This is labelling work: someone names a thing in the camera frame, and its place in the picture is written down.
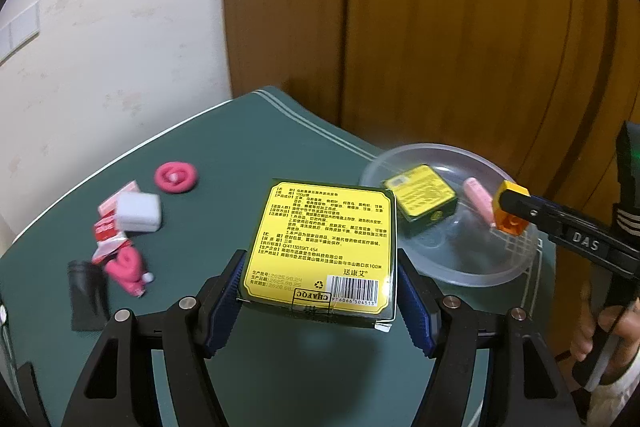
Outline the white square box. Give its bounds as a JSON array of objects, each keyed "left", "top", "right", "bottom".
[{"left": 115, "top": 192, "right": 162, "bottom": 233}]

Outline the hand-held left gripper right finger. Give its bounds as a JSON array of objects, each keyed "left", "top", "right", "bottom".
[{"left": 395, "top": 252, "right": 581, "bottom": 427}]

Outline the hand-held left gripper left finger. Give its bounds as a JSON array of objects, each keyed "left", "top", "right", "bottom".
[{"left": 60, "top": 249, "right": 251, "bottom": 427}]

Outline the person's right hand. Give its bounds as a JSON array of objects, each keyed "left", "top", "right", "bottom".
[{"left": 569, "top": 284, "right": 640, "bottom": 370}]

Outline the pink knotted foam curler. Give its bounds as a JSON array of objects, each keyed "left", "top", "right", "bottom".
[{"left": 104, "top": 246, "right": 155, "bottom": 299}]

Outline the clear plastic bowl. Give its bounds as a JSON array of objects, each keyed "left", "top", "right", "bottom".
[{"left": 360, "top": 143, "right": 545, "bottom": 289}]

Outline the wooden wardrobe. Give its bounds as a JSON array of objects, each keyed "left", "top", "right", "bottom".
[{"left": 222, "top": 0, "right": 640, "bottom": 228}]

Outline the large yellow green box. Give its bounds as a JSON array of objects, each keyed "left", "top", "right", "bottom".
[{"left": 236, "top": 178, "right": 399, "bottom": 333}]

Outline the white wall switch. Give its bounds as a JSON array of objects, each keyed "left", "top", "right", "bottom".
[{"left": 0, "top": 2, "right": 41, "bottom": 62}]

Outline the light pink roll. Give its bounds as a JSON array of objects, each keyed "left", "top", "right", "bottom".
[{"left": 462, "top": 177, "right": 498, "bottom": 225}]

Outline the red white packet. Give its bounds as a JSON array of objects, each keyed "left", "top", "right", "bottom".
[
  {"left": 91, "top": 216, "right": 130, "bottom": 265},
  {"left": 97, "top": 179, "right": 141, "bottom": 219}
]

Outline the person's right forearm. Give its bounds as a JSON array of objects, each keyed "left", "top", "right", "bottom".
[{"left": 585, "top": 347, "right": 640, "bottom": 427}]

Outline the small yellow green box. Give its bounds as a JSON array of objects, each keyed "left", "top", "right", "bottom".
[{"left": 382, "top": 163, "right": 459, "bottom": 239}]

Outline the orange plastic block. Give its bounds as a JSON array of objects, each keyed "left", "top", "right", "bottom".
[{"left": 492, "top": 180, "right": 531, "bottom": 235}]

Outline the black pouch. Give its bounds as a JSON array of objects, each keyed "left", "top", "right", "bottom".
[{"left": 67, "top": 260, "right": 108, "bottom": 333}]

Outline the green table mat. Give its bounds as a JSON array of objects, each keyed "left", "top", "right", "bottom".
[{"left": 0, "top": 86, "right": 558, "bottom": 427}]

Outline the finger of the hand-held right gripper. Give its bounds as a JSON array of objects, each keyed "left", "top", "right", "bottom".
[{"left": 499, "top": 190, "right": 568, "bottom": 239}]

